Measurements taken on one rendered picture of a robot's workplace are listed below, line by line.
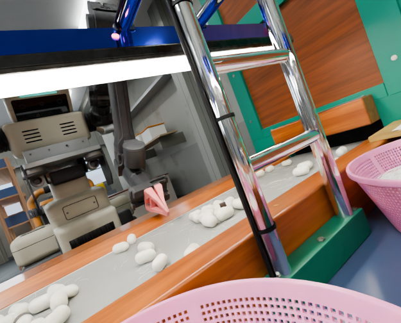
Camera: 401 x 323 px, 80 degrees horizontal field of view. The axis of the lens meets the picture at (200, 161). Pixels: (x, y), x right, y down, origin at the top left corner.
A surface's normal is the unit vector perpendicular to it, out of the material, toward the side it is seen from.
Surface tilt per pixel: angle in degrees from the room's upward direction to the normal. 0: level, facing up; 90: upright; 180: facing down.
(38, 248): 90
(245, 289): 75
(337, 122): 90
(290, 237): 90
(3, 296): 45
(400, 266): 0
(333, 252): 90
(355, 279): 0
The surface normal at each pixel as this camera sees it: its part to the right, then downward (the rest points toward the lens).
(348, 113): -0.79, 0.32
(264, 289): -0.55, -0.04
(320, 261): 0.50, -0.16
